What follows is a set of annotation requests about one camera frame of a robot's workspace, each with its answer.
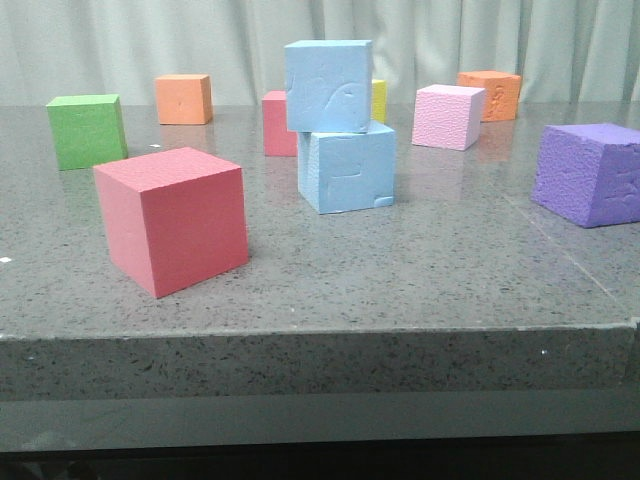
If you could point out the orange foam cube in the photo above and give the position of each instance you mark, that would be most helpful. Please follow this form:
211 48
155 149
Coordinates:
184 99
502 92

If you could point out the purple foam cube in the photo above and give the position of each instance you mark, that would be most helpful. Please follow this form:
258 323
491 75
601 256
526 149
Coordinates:
589 173

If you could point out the grey-green curtain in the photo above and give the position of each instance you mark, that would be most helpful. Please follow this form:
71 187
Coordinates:
564 50

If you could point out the green foam cube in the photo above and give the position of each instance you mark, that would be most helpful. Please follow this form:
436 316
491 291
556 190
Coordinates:
87 130

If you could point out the pink foam cube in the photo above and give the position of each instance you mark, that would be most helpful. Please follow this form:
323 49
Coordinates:
447 116

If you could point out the orange foam cube left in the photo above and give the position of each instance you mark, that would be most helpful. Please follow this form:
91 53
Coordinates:
184 99

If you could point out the large red foam cube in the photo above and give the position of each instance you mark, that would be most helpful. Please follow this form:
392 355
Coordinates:
173 218

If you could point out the orange foam cube right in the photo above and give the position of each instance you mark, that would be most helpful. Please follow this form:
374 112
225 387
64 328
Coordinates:
502 92

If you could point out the yellow foam cube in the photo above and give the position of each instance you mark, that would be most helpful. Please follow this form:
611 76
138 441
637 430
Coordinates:
379 100

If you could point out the light blue cube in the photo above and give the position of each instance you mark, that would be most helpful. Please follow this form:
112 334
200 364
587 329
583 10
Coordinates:
339 171
328 85

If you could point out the small red foam cube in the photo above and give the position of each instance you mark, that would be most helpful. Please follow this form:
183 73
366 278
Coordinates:
277 139

